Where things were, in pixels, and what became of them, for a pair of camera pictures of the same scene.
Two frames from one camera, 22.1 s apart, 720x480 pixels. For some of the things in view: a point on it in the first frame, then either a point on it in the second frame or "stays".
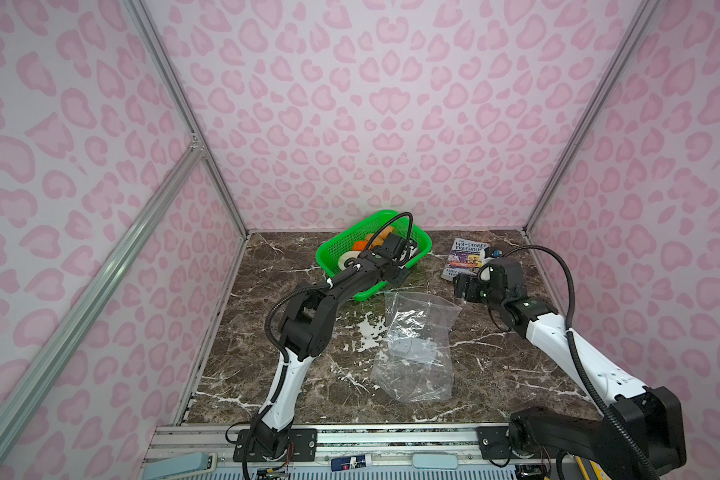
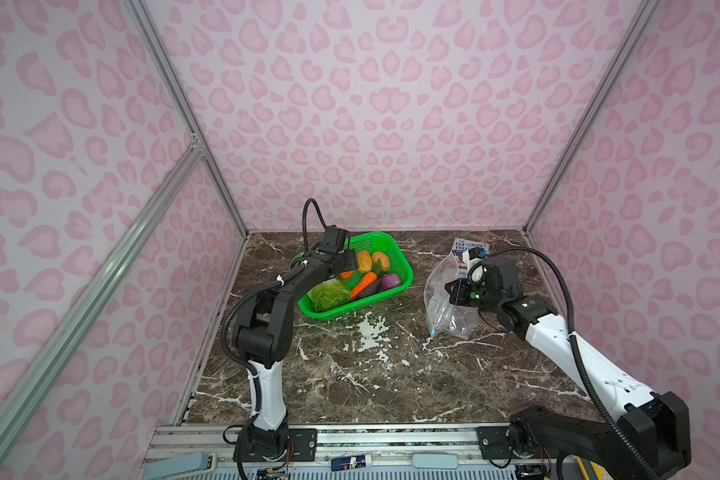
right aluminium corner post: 636,30 stays
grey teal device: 180,466 stays
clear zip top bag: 414,362 → 445,317
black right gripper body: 487,294 stays
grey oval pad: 435,461 stays
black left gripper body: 398,274 → 346,260
